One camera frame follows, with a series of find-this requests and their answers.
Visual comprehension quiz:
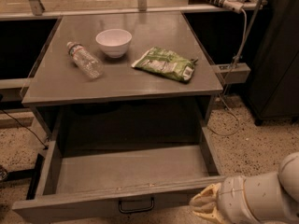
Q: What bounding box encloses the grey power strip box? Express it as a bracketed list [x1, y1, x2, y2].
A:
[212, 63, 250, 85]

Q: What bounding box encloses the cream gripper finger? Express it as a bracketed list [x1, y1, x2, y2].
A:
[194, 207, 228, 224]
[189, 183, 221, 207]

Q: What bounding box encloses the green chip bag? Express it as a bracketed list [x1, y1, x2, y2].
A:
[131, 47, 197, 83]

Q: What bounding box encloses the grey drawer cabinet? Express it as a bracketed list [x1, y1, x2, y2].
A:
[22, 12, 222, 134]

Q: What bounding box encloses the black cable on floor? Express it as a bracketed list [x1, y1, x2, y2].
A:
[0, 108, 50, 149]

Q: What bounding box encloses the black drawer handle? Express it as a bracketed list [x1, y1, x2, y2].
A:
[118, 197, 155, 215]

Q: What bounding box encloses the clear plastic water bottle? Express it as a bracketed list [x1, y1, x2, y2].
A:
[66, 42, 104, 79]

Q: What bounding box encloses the dark cabinet at right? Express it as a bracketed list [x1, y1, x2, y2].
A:
[243, 0, 299, 126]

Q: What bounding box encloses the white cable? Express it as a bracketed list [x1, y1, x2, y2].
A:
[206, 7, 249, 137]

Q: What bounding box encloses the grey top drawer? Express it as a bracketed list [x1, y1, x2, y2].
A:
[11, 109, 228, 224]

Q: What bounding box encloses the metal stand rod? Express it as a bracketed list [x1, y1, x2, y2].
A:
[231, 0, 263, 69]

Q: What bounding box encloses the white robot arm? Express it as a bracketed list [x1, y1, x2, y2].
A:
[190, 152, 299, 224]

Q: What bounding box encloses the white ceramic bowl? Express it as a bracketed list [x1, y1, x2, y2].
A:
[95, 29, 133, 58]

